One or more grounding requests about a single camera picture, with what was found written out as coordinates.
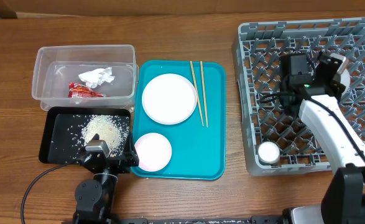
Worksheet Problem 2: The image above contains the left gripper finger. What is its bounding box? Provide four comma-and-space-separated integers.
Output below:
124, 133, 139, 167
84, 134, 100, 152

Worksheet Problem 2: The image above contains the small pink bowl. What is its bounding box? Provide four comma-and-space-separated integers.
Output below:
134, 133, 172, 172

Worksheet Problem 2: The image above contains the red snack wrapper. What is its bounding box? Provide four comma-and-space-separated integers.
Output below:
68, 82, 106, 98

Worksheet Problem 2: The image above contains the white tissue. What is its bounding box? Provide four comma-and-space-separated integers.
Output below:
78, 67, 115, 88

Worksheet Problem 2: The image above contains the large white plate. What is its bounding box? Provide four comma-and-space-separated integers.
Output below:
142, 73, 198, 125

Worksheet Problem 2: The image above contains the wooden chopstick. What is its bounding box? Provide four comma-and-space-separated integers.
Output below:
200, 61, 208, 128
190, 61, 204, 127

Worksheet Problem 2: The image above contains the small white cup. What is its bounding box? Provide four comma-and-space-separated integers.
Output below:
257, 141, 280, 164

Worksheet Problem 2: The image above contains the grey bowl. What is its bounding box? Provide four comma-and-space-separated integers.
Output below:
336, 68, 351, 98

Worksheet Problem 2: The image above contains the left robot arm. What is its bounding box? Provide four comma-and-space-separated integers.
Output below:
72, 133, 139, 223

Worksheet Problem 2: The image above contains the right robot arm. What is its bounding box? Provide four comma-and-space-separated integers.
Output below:
279, 53, 365, 224

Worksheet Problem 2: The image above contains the grey dishwasher rack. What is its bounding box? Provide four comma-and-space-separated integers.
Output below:
232, 17, 365, 176

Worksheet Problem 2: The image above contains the spilled rice pile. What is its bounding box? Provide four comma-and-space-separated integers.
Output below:
50, 114, 130, 158

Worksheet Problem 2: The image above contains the black plastic tray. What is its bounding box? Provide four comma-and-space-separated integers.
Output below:
39, 106, 131, 164

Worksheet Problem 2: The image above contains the teal serving tray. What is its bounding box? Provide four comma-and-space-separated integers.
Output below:
132, 60, 226, 180

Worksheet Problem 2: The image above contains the clear plastic bin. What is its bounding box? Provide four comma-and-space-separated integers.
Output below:
32, 45, 139, 111

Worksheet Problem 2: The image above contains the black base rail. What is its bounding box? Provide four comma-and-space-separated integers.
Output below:
105, 215, 290, 224

